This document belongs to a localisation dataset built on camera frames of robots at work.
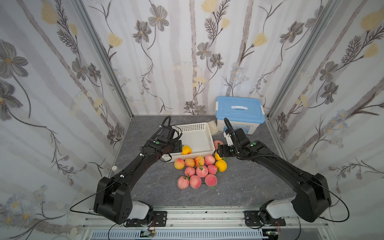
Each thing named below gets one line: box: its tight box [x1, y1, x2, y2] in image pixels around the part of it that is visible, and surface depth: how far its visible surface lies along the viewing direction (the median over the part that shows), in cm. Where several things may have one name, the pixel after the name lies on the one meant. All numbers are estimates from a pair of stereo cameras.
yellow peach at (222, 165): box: [215, 159, 228, 172], surface depth 90 cm
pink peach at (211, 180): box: [204, 174, 218, 187], surface depth 84 cm
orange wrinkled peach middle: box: [184, 158, 195, 167], surface depth 91 cm
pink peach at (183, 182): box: [177, 176, 190, 190], surface depth 83 cm
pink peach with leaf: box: [195, 164, 209, 178], surface depth 87 cm
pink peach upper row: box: [204, 154, 216, 166], surface depth 92 cm
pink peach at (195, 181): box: [189, 175, 202, 189], surface depth 83 cm
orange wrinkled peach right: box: [194, 155, 205, 167], surface depth 91 cm
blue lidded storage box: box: [215, 95, 266, 135], surface depth 104 cm
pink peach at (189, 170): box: [184, 166, 196, 177], surface depth 88 cm
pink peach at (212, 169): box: [207, 164, 218, 175], surface depth 88 cm
